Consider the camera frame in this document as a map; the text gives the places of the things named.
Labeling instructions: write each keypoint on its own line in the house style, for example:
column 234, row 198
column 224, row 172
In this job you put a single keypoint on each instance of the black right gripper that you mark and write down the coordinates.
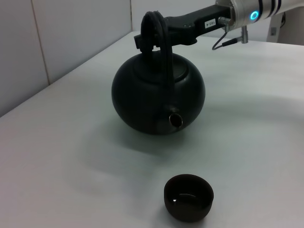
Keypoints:
column 185, row 26

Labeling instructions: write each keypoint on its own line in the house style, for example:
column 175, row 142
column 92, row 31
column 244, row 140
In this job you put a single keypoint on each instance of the black round teapot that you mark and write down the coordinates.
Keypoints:
column 154, row 99

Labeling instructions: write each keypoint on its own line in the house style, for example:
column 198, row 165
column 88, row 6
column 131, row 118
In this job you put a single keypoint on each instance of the small dark teacup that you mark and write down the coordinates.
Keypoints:
column 187, row 202

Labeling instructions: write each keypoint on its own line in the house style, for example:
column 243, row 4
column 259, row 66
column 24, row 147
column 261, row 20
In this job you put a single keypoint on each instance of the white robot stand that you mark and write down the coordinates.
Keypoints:
column 292, row 31

